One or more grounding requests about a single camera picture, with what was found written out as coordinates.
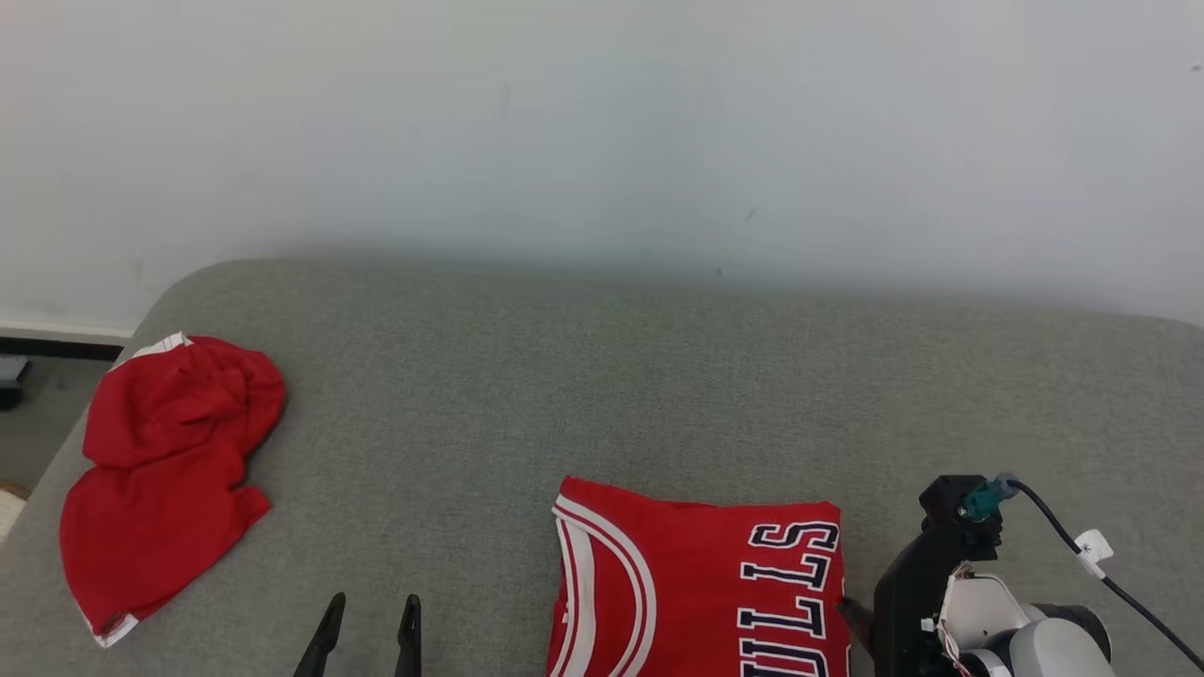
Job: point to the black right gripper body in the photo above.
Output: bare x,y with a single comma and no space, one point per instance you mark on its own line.
903,602

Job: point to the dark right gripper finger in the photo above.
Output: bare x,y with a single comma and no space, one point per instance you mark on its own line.
858,622

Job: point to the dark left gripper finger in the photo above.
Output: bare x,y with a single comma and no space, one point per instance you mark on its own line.
324,644
408,644

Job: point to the red number 23 basketball jersey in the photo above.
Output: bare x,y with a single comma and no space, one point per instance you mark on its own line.
696,583

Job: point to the red shorts with white stripe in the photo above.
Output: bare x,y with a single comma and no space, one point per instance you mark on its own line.
169,470

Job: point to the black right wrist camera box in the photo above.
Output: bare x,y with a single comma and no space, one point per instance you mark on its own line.
945,508

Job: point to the black wall baseboard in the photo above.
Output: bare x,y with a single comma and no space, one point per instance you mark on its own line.
56,348

